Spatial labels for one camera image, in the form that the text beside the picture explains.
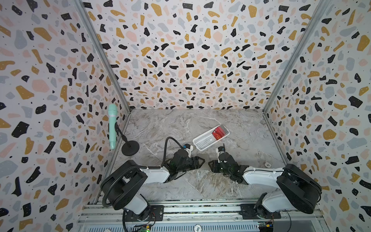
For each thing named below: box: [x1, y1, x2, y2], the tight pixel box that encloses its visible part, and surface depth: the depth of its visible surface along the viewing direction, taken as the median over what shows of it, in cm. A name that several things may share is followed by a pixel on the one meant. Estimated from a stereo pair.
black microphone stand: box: [116, 121, 140, 157], surface depth 99 cm
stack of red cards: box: [212, 126, 227, 140], surface depth 105 cm
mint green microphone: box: [108, 103, 119, 150], surface depth 76 cm
